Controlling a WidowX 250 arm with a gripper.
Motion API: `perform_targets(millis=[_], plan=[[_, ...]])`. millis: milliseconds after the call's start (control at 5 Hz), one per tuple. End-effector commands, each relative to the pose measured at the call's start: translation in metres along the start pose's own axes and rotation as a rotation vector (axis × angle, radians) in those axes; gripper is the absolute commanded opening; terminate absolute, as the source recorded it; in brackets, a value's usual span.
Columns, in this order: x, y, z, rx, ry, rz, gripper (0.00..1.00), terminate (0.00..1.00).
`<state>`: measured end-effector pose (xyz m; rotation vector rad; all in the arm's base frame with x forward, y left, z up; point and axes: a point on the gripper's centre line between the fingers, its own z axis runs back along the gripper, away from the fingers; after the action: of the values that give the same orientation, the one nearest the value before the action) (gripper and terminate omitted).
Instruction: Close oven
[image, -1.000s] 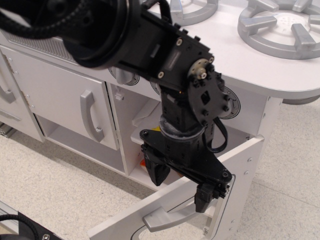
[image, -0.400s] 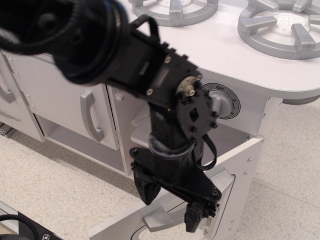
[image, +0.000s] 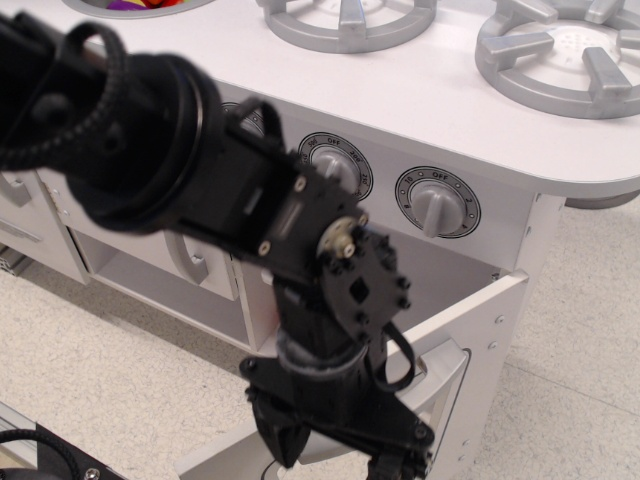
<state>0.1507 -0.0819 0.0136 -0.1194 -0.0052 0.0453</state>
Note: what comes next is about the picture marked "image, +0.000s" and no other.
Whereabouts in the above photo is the silver left edge handle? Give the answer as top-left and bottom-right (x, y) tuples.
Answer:
(0, 174), (32, 208)

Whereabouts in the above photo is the silver cabinet door handle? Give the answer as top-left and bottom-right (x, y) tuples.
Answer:
(164, 231), (209, 285)

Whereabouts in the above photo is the grey right oven knob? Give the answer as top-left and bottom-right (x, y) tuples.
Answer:
(395, 166), (481, 239)

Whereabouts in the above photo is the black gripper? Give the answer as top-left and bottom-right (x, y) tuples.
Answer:
(240, 351), (434, 480)

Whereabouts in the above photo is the black braided cable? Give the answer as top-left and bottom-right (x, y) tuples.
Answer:
(0, 427), (81, 480)

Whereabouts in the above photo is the white cabinet door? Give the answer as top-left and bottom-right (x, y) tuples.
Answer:
(0, 164), (240, 302)

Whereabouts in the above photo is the grey oven knob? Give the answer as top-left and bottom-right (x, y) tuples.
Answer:
(222, 102), (264, 136)
(298, 132), (374, 201)
(395, 166), (481, 239)

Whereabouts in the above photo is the silver stove burner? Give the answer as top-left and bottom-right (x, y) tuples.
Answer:
(257, 1), (437, 54)
(475, 1), (639, 119)

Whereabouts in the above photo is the white oven door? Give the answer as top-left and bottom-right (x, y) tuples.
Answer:
(175, 270), (529, 479)

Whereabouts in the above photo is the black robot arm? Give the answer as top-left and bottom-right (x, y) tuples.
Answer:
(1, 12), (434, 479)

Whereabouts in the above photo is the aluminium frame rail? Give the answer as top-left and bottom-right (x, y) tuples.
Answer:
(0, 245), (32, 276)

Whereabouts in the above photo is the silver oven door handle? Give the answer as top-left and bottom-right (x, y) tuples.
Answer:
(396, 339), (471, 457)

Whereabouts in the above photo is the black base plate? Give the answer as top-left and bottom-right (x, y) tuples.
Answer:
(0, 422), (126, 480)

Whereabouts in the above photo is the silver left stove burner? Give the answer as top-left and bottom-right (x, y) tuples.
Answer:
(257, 1), (437, 54)

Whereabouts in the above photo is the grey left oven knob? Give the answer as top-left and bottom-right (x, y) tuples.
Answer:
(222, 102), (264, 136)

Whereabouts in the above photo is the silver right stove burner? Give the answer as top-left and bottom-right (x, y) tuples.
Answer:
(475, 1), (639, 119)

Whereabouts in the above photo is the grey middle oven knob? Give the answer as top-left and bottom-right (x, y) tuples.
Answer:
(298, 132), (374, 201)

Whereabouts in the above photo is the white toy kitchen unit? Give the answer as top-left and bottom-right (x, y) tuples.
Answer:
(0, 0), (640, 480)

